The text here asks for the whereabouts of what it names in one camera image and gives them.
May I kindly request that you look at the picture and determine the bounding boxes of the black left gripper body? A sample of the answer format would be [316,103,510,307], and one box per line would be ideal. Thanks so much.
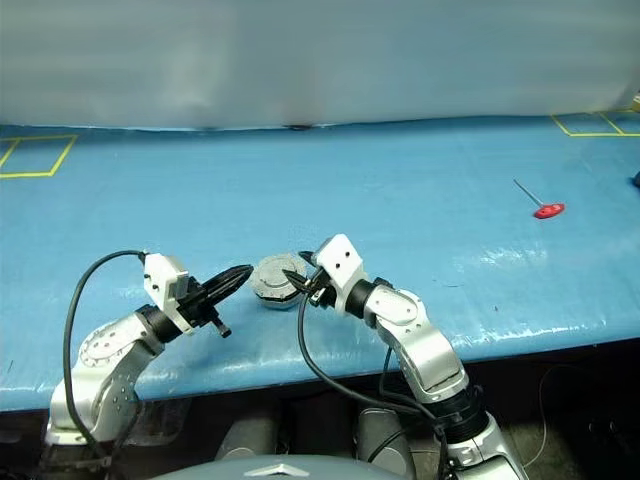
[177,281,234,339]

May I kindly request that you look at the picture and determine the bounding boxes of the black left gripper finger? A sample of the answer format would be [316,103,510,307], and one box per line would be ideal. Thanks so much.
[207,275,252,306]
[202,264,254,294]

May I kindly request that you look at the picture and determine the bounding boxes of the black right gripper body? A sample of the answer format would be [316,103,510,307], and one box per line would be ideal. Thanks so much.
[305,279,338,310]

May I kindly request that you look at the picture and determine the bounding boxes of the grey round metal part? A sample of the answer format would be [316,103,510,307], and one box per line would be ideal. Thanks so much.
[251,253,302,297]

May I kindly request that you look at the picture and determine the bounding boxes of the silver motor housing copper coils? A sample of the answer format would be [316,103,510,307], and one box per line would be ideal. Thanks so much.
[254,287,305,312]

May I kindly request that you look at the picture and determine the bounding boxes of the grey robot torso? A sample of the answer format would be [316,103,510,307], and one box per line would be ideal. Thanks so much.
[149,453,384,480]

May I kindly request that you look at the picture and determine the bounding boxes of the white backdrop sheet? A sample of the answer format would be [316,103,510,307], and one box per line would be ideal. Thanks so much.
[0,0,640,132]

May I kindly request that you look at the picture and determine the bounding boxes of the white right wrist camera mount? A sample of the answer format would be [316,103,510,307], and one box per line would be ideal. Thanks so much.
[315,233,364,314]

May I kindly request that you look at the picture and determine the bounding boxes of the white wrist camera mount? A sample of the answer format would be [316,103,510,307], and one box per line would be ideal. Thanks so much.
[315,233,364,314]
[142,253,199,335]

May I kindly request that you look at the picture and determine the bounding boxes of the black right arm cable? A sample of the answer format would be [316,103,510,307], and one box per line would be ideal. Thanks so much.
[296,267,451,480]

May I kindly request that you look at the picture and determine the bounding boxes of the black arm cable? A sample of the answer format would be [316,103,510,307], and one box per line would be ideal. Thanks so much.
[62,249,149,466]
[296,267,451,480]

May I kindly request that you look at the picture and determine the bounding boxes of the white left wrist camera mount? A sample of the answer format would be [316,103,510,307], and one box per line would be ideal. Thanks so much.
[142,253,199,335]

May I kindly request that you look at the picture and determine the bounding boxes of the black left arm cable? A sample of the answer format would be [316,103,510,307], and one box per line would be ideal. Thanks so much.
[62,249,149,466]

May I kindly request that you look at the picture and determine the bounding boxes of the red handled hex key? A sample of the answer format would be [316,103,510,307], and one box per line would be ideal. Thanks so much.
[513,178,567,220]

